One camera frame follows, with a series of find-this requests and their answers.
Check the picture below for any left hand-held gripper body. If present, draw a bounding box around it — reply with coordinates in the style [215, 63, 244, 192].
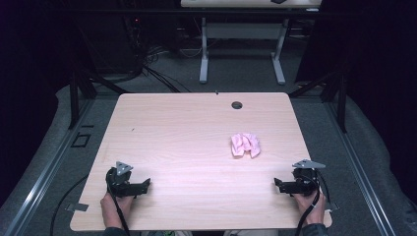
[105, 160, 139, 199]

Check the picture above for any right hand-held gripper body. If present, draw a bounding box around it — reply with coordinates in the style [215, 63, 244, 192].
[289, 158, 327, 197]

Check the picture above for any person's left hand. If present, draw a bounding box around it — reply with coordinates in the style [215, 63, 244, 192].
[99, 192, 135, 230]

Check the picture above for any person's right hand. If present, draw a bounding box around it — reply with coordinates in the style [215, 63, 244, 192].
[293, 192, 327, 228]

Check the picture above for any pink crumpled cloth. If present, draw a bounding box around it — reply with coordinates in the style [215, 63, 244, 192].
[230, 132, 262, 159]

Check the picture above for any dark equipment rack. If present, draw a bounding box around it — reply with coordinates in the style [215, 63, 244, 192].
[121, 0, 149, 75]

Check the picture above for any white desk with metal legs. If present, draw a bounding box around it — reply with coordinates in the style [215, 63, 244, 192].
[180, 0, 323, 86]

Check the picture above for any aluminium floor rail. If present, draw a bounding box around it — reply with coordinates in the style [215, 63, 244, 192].
[324, 101, 398, 236]
[0, 97, 96, 236]

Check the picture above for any black floor cable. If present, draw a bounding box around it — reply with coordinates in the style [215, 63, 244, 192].
[48, 174, 90, 236]

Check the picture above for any black metal frame stand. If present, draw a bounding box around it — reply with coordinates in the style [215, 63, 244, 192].
[67, 63, 131, 131]
[288, 65, 349, 134]

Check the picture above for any bundle of black floor cables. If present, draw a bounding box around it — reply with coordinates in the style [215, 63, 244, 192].
[139, 45, 193, 94]

